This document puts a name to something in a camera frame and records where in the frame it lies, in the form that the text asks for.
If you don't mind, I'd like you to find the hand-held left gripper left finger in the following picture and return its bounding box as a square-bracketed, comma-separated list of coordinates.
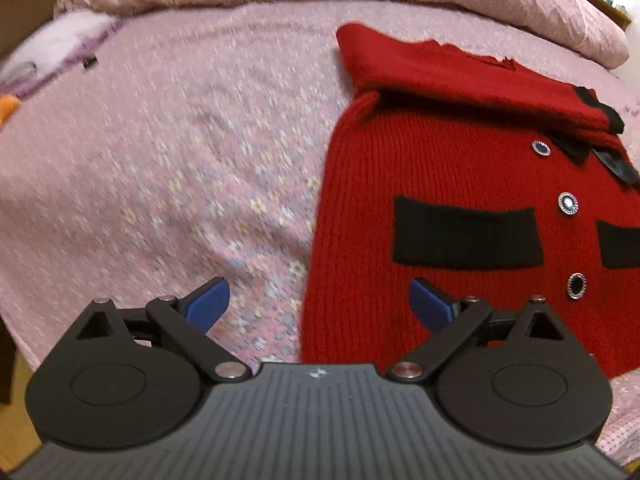
[70, 276, 254, 384]

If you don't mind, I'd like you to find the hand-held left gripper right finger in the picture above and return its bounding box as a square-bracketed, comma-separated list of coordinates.
[390, 277, 574, 384]

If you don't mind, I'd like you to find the red knit cardigan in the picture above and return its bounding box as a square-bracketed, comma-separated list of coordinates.
[299, 22, 640, 380]

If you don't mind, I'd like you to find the floral pink bed sheet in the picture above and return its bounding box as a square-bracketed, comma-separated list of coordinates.
[0, 0, 640, 467]

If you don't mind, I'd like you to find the orange soft object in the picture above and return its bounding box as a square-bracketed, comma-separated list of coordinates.
[0, 94, 24, 128]

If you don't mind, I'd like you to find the purple ruffled pillow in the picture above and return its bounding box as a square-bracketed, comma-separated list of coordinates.
[0, 10, 122, 98]

